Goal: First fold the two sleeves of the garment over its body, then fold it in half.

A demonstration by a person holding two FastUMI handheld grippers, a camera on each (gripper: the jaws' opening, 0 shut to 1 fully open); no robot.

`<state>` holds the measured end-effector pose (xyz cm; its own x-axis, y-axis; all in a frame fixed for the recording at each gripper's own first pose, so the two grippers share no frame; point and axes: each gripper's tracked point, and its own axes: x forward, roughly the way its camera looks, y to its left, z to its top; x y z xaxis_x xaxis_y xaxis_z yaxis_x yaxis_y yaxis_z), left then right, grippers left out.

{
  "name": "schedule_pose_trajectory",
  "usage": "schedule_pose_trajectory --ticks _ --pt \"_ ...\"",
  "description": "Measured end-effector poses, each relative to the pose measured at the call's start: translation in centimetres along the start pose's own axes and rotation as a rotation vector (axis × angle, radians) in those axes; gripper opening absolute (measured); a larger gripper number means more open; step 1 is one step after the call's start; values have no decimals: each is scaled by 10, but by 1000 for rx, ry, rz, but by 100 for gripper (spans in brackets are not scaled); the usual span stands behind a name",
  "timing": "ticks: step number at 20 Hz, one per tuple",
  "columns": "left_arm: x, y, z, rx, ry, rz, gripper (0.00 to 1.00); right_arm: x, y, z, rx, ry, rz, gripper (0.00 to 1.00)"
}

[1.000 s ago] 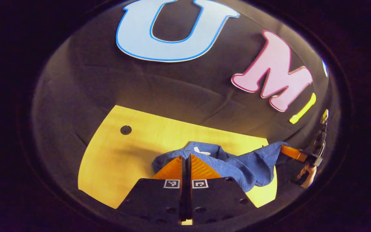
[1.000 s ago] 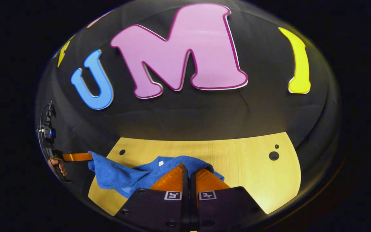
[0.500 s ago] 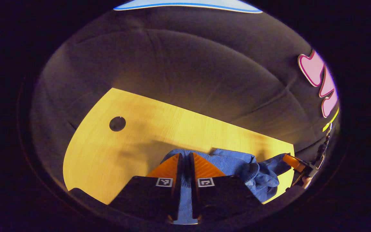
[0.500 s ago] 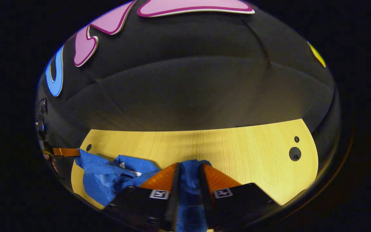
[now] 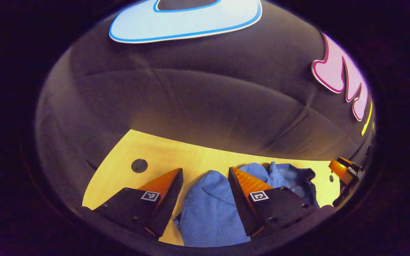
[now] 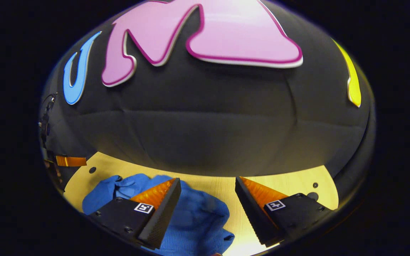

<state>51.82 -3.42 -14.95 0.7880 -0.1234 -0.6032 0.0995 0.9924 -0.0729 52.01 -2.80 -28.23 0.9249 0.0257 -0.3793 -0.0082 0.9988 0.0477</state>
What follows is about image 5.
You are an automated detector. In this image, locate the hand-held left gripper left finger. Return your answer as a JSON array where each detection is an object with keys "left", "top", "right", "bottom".
[{"left": 93, "top": 168, "right": 184, "bottom": 238}]

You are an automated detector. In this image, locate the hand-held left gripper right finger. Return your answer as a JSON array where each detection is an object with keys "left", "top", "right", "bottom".
[{"left": 228, "top": 166, "right": 319, "bottom": 237}]

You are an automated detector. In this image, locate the blue shirt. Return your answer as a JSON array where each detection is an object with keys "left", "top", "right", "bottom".
[{"left": 173, "top": 162, "right": 320, "bottom": 247}]

